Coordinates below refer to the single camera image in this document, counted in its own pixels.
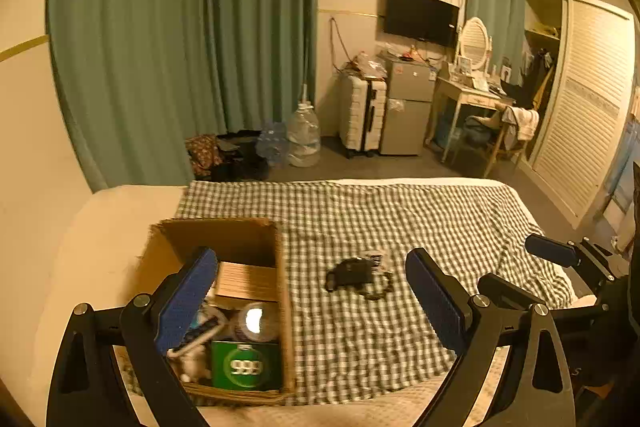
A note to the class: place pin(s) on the green medicine box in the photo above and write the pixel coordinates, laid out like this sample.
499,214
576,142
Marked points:
245,364

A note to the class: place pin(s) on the floral bag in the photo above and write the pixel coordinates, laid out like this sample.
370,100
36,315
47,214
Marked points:
202,152

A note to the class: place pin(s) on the wide green curtain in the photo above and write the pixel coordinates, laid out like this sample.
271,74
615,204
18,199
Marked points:
175,32

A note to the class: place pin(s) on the pack of water bottles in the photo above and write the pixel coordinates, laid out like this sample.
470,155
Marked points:
272,144

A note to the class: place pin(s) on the brown cardboard box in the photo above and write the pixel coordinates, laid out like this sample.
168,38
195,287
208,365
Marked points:
220,237

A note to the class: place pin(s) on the white plush bear toy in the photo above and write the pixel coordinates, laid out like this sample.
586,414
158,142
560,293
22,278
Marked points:
195,364

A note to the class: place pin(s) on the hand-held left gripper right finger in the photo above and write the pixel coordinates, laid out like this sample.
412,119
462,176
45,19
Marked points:
435,302

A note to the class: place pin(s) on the black wall television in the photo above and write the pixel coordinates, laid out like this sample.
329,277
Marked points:
420,14

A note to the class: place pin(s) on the hanging clothes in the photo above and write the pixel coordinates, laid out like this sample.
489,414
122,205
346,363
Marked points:
542,72

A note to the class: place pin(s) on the black pouch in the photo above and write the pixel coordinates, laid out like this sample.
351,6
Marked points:
350,276

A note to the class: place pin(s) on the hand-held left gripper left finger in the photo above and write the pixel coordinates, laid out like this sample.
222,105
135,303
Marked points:
185,302

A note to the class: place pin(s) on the plastic bag clutter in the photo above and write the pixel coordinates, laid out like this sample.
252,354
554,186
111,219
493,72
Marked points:
367,66

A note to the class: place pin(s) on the large clear water jug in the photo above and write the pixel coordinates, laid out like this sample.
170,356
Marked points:
302,137

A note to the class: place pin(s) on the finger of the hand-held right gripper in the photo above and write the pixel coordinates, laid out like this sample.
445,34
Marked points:
552,249
512,292

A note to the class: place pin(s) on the white louvered wardrobe door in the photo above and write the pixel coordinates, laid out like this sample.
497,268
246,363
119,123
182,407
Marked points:
580,107

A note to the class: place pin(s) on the black floor bag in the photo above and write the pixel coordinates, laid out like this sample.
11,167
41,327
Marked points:
240,162

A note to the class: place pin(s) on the oval vanity mirror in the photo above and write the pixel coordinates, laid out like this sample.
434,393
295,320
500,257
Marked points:
472,39

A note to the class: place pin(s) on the small grey fridge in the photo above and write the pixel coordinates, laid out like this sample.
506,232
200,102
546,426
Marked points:
407,107

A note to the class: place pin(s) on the chair with draped clothes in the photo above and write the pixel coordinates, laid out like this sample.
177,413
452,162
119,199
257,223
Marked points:
520,119

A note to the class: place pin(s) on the white vanity desk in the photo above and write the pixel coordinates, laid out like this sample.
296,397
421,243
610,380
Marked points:
470,94

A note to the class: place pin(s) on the tan tissue box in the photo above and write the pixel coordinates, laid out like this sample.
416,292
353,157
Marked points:
245,282

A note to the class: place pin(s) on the checked bed sheet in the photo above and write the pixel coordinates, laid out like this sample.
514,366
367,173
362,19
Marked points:
375,217

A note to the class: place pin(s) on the white suitcase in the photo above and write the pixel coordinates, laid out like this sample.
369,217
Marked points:
355,112

